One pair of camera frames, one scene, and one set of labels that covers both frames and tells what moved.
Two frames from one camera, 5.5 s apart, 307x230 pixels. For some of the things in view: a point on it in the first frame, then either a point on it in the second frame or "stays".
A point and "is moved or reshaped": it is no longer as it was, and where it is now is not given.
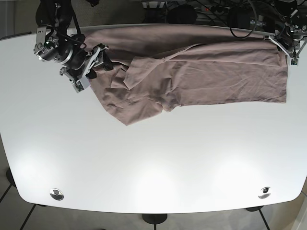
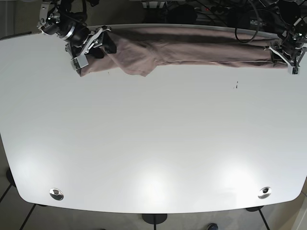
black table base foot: x=154 y=218 stays
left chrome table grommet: x=56 y=194 stays
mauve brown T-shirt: x=156 y=66 is moved or reshaped
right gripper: x=293 y=36 → x=292 y=57
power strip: x=214 y=9 stays
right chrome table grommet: x=265 y=192 stays
